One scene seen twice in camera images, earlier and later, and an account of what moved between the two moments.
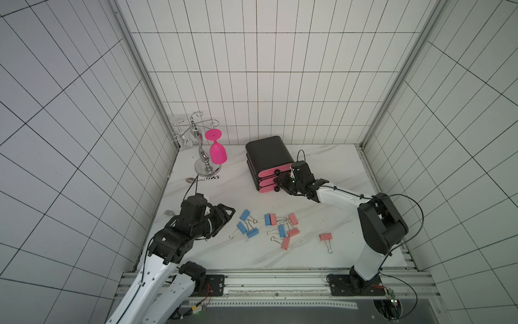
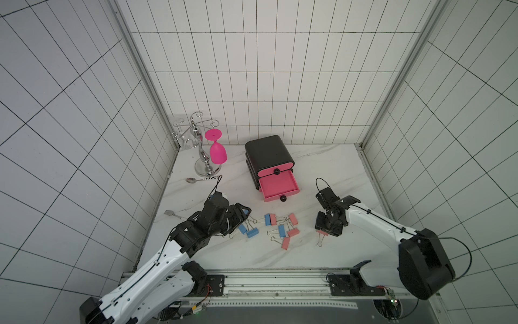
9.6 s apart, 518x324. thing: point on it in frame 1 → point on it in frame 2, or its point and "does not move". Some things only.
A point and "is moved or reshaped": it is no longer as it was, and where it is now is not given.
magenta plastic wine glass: [218, 152] does not move
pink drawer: [267, 181] is moved or reshaped
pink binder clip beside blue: [273, 219] does not move
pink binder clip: [293, 232] does not move
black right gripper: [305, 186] → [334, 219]
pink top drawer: [275, 171] does not move
